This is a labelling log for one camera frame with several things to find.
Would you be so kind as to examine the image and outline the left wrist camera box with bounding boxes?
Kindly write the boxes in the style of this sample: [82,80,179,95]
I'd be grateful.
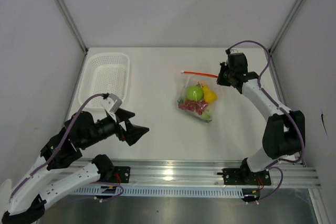
[101,93,122,121]

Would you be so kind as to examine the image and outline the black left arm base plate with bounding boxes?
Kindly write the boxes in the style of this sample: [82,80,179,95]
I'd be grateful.
[99,166,131,184]

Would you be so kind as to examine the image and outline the white cauliflower with green leaves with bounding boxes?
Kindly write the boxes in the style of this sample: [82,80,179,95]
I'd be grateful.
[177,96,213,123]

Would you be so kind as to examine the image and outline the yellow bell pepper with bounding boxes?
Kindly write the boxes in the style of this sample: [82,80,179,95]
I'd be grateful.
[202,86,218,104]

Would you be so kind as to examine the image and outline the green apple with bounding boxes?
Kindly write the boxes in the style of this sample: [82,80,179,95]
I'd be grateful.
[186,85,204,102]

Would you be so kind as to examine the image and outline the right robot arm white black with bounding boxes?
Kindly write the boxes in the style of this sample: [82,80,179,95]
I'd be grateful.
[217,50,305,185]

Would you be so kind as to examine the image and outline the red grape bunch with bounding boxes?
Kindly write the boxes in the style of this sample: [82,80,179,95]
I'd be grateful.
[178,100,208,114]

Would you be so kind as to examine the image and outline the right aluminium corner post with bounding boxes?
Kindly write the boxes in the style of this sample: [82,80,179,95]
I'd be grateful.
[268,0,306,55]

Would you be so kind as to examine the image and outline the aluminium corner post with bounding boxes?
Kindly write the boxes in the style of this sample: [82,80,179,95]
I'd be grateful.
[268,0,306,55]
[54,0,88,54]

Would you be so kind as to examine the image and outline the white slotted cable duct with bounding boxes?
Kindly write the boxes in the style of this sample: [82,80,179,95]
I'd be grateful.
[69,184,244,198]

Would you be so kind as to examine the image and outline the left aluminium corner post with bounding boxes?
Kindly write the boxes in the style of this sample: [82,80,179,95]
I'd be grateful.
[54,0,88,54]

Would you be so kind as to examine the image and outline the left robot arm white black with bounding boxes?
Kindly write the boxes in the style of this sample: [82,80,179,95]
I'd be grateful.
[1,109,149,223]

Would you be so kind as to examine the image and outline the aluminium rail frame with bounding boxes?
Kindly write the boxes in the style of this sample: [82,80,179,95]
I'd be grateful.
[112,159,321,189]

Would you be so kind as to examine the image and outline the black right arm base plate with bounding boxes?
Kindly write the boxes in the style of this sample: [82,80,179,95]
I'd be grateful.
[217,168,271,186]

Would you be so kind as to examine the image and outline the white perforated plastic basket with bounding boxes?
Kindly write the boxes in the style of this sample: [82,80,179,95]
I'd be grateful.
[78,52,130,104]

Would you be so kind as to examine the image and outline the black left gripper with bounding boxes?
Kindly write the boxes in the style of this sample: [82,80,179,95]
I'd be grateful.
[80,108,149,148]

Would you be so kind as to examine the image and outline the green scallion stalks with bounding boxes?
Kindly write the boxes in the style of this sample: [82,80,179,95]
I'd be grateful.
[185,75,208,88]

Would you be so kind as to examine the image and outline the clear zip bag orange zipper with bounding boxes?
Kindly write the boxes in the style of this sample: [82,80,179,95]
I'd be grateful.
[176,70,219,123]

